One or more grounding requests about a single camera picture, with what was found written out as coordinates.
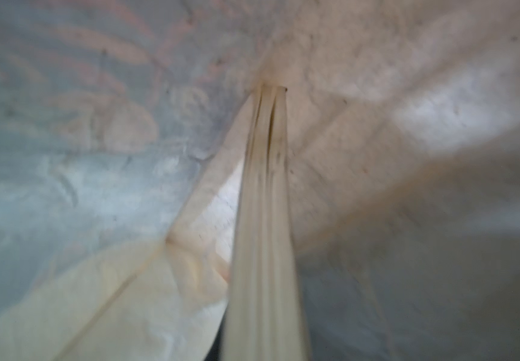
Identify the stack of blue books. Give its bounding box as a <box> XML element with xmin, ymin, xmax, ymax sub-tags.
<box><xmin>221</xmin><ymin>85</ymin><xmax>310</xmax><ymax>360</ymax></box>

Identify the cream canvas tote bag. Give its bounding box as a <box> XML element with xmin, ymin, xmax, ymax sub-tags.
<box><xmin>0</xmin><ymin>1</ymin><xmax>520</xmax><ymax>360</ymax></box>

